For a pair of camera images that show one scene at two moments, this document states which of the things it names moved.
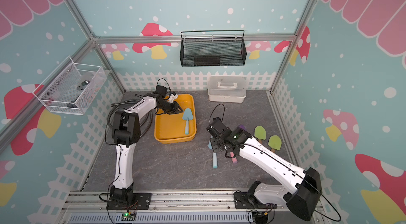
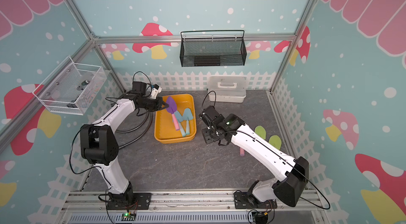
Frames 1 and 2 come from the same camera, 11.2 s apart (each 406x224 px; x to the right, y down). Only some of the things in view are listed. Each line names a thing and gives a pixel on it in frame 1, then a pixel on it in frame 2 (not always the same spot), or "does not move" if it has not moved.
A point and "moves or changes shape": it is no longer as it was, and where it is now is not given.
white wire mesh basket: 72,89 does not move
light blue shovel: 187,115 does not move
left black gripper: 174,109 -> 158,106
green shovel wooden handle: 275,142 does not move
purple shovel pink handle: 234,159 moves or changes shape
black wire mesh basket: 212,52 does not move
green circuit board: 128,217 does not move
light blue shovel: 214,156 -> 180,119
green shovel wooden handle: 260,133 does not move
